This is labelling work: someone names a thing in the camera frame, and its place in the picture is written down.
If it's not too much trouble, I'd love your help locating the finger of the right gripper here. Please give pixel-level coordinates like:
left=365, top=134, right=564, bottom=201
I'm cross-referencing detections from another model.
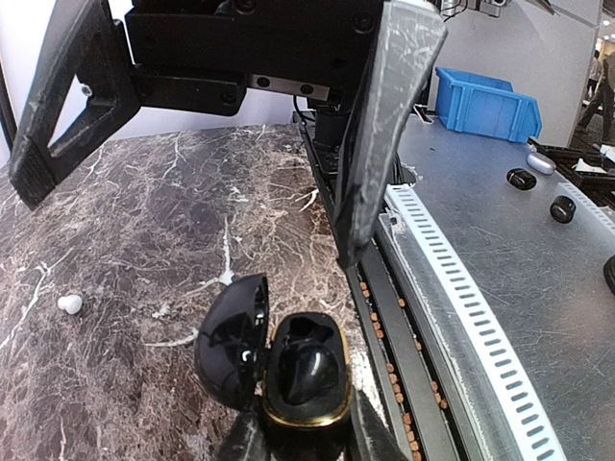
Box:
left=333, top=1, right=447, bottom=268
left=9, top=1, right=140, bottom=209

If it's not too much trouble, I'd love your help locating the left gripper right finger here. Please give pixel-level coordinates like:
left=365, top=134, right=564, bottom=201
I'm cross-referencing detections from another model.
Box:
left=350, top=389, right=407, bottom=461

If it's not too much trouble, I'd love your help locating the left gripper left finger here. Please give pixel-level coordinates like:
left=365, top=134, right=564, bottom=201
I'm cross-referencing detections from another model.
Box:
left=218, top=412, right=267, bottom=461

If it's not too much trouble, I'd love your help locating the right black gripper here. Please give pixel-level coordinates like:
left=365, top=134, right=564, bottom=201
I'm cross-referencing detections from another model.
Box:
left=117, top=1, right=383, bottom=149

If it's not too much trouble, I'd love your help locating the black round charging case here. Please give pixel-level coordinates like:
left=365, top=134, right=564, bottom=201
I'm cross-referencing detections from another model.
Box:
left=194, top=274, right=353, bottom=429

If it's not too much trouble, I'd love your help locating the black stem earbud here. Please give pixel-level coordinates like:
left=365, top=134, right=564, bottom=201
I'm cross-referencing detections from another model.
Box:
left=278, top=342, right=340, bottom=406

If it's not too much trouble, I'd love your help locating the black case on bench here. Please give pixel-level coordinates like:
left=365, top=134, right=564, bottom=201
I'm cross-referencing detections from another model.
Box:
left=550, top=195, right=577, bottom=224
left=506, top=168, right=537, bottom=191

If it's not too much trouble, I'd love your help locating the silver case on bench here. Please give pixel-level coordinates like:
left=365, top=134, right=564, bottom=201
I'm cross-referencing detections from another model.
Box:
left=526, top=152, right=556, bottom=176

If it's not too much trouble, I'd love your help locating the blue plastic bin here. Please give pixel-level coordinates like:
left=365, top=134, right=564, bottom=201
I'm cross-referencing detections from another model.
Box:
left=435, top=67, right=543, bottom=144

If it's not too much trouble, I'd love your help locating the white bud earbud right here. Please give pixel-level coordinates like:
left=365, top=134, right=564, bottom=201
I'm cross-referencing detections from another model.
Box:
left=57, top=294, right=83, bottom=315

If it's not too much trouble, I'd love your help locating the black front table rail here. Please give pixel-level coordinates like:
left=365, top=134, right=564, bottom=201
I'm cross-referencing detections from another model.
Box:
left=278, top=113, right=482, bottom=460

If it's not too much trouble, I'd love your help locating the white slotted cable duct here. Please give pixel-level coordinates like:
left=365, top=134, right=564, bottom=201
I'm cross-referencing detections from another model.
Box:
left=381, top=184, right=566, bottom=460

